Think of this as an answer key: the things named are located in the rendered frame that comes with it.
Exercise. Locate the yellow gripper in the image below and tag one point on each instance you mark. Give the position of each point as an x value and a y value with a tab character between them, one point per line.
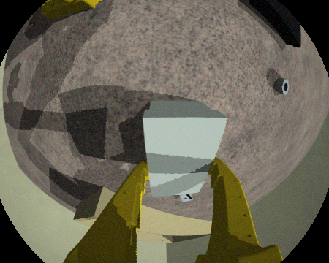
113	236

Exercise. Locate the grey hex nut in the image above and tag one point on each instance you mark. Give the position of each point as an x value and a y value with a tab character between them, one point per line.
282	85

